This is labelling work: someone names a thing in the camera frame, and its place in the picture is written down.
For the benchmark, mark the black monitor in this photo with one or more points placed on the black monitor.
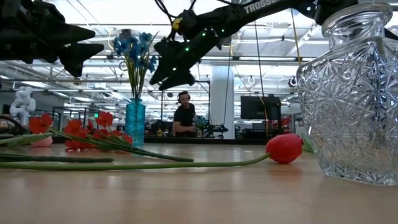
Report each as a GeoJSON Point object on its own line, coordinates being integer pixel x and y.
{"type": "Point", "coordinates": [259, 107]}

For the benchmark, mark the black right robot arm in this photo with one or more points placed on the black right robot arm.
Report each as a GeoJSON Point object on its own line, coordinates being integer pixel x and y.
{"type": "Point", "coordinates": [248, 14]}

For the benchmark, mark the person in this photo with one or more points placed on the person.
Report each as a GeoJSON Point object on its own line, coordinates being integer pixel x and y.
{"type": "Point", "coordinates": [185, 116]}

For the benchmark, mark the blue artificial flower bunch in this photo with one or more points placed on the blue artificial flower bunch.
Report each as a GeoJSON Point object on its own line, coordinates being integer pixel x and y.
{"type": "Point", "coordinates": [136, 51]}

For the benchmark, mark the black background robot arm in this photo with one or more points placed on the black background robot arm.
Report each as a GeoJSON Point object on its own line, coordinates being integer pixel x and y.
{"type": "Point", "coordinates": [214, 128]}

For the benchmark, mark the teal glass vase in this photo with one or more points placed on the teal glass vase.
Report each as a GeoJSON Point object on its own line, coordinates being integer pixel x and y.
{"type": "Point", "coordinates": [135, 121]}

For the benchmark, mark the clear cut-glass vase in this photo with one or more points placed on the clear cut-glass vase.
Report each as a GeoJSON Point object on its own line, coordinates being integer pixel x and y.
{"type": "Point", "coordinates": [348, 109]}

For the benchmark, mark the black table frame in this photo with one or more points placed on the black table frame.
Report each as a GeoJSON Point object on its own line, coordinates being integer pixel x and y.
{"type": "Point", "coordinates": [202, 140]}

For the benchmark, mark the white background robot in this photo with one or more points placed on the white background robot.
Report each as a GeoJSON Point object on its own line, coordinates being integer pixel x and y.
{"type": "Point", "coordinates": [23, 102]}

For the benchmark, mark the red poppy flower bunch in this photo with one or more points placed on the red poppy flower bunch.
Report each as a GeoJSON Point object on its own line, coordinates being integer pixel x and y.
{"type": "Point", "coordinates": [74, 126]}

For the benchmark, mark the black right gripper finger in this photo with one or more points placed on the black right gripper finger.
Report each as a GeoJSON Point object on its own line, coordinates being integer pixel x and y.
{"type": "Point", "coordinates": [182, 79]}
{"type": "Point", "coordinates": [171, 56]}

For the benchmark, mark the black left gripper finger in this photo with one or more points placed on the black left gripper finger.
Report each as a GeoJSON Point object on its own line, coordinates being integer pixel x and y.
{"type": "Point", "coordinates": [79, 56]}
{"type": "Point", "coordinates": [68, 35]}

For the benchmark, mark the white column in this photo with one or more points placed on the white column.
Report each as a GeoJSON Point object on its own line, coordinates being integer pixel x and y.
{"type": "Point", "coordinates": [222, 99]}

